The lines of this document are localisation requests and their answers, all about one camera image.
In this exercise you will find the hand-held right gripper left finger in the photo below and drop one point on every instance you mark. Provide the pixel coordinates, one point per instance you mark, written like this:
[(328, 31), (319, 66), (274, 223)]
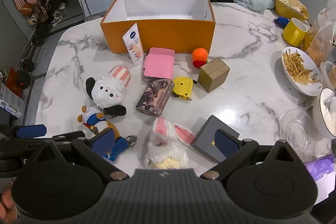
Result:
[(101, 143)]

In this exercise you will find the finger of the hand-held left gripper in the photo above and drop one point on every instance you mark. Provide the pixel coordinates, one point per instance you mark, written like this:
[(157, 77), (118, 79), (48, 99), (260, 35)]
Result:
[(31, 131)]

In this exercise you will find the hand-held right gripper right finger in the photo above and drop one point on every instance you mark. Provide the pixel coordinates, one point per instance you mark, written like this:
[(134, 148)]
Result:
[(226, 144)]

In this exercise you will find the white dog plush striped hat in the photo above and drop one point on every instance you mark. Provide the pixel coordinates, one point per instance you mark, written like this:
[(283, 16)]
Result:
[(107, 88)]

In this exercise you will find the white crochet bunny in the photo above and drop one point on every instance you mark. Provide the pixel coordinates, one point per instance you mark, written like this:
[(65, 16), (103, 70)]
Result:
[(164, 150)]

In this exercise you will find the illustrated character card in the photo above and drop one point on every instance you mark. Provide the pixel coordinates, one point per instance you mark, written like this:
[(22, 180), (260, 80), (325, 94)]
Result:
[(155, 98)]

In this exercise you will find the small brown cardboard box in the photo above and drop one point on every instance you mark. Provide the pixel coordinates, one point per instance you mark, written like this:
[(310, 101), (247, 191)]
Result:
[(213, 74)]

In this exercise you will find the white box with orange rim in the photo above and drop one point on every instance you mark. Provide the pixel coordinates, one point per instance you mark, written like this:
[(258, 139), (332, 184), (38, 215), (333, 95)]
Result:
[(162, 29)]

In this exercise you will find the person's left hand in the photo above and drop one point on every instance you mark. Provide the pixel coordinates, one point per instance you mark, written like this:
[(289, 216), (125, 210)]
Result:
[(7, 204)]

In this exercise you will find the dark grey gift box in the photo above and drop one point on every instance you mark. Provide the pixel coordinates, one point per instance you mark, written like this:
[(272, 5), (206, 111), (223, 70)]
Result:
[(207, 134)]

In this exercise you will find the white printed carton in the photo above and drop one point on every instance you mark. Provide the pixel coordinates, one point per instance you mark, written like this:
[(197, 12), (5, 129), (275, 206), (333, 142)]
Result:
[(10, 100)]

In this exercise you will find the black dumbbell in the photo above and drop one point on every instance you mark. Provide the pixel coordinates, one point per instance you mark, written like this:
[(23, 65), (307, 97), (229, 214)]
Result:
[(40, 33), (25, 74)]

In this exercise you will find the yellow tape measure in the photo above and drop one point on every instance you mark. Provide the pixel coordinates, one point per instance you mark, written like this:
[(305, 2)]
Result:
[(182, 86)]

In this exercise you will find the clear glass plate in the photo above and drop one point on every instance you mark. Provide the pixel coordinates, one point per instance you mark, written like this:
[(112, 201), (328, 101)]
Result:
[(298, 132)]

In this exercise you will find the orange crochet ball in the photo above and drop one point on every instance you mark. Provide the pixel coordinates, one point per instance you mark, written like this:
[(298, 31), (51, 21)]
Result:
[(200, 54)]

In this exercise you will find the pink wallet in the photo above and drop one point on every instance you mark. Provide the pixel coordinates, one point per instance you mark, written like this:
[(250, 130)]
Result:
[(159, 65)]

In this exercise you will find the purple packet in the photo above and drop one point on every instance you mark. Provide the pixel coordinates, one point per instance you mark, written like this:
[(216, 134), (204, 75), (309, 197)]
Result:
[(321, 174)]

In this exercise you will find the white bowl of rice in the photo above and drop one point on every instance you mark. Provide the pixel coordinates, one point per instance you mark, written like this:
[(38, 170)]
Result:
[(325, 113)]

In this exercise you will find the white lotion tube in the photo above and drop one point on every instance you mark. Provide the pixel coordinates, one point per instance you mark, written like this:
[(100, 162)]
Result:
[(134, 44)]

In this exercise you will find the white bowl of fries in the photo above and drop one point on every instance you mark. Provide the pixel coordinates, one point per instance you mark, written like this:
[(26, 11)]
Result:
[(299, 69)]

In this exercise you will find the white sneakers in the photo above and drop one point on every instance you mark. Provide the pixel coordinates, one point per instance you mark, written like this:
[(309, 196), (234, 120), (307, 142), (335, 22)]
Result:
[(56, 18)]

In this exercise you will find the basketball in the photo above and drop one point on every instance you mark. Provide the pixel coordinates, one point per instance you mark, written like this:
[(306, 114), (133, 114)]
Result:
[(26, 8)]

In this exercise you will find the clear plastic container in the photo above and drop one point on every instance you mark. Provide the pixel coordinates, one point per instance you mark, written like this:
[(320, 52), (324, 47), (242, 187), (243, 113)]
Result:
[(328, 74)]

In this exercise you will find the yellow mug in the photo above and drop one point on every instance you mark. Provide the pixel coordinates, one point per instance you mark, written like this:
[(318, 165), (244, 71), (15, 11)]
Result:
[(294, 33)]

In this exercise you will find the blue wrapper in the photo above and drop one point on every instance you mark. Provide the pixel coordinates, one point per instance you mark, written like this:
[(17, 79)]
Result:
[(280, 21)]

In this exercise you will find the clear snack bag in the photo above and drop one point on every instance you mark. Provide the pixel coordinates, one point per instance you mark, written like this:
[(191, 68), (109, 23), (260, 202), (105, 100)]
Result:
[(320, 35)]

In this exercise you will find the yellow bowl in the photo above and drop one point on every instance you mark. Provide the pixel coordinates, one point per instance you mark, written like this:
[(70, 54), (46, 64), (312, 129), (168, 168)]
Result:
[(284, 7)]

